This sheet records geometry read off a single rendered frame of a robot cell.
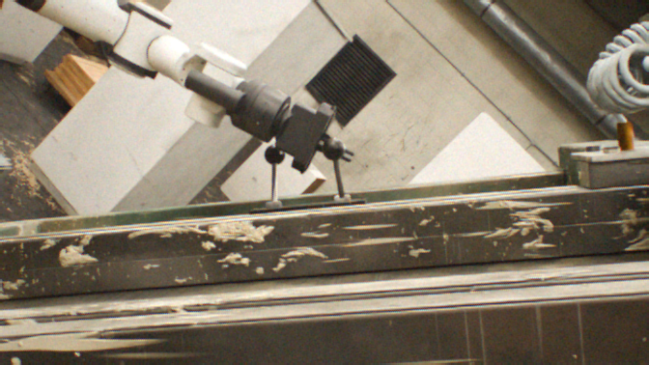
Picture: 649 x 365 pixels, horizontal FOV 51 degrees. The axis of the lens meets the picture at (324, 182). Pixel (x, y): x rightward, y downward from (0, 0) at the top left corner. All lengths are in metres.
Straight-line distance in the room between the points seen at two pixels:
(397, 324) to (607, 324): 0.09
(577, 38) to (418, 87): 2.08
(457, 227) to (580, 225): 0.13
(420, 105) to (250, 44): 5.91
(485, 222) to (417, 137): 8.43
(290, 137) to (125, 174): 2.63
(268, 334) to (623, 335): 0.15
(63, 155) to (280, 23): 1.37
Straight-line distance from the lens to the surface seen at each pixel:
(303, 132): 1.12
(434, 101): 9.22
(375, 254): 0.76
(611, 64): 0.73
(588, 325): 0.31
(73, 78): 5.11
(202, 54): 1.19
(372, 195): 1.37
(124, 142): 3.72
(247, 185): 6.24
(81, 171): 3.84
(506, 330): 0.31
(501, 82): 9.23
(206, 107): 1.15
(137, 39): 1.35
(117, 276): 0.84
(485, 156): 4.70
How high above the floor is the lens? 1.62
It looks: 8 degrees down
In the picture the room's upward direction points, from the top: 45 degrees clockwise
